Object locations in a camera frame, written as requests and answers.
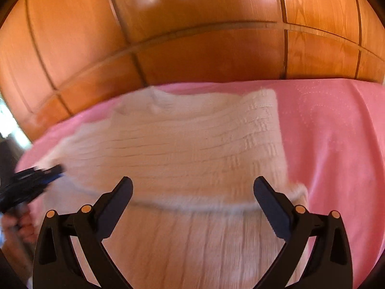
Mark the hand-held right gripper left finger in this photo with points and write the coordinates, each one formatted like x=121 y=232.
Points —
x=118 y=204

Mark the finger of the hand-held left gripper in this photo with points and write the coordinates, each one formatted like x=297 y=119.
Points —
x=53 y=174

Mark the person's left hand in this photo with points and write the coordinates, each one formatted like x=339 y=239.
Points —
x=27 y=228

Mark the pink blanket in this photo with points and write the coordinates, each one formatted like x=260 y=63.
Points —
x=331 y=156

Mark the wooden wardrobe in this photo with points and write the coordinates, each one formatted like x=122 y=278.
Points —
x=180 y=36

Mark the white knitted sweater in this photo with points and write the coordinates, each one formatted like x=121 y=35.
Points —
x=180 y=144

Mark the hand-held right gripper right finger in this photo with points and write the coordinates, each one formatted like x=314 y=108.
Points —
x=269 y=206

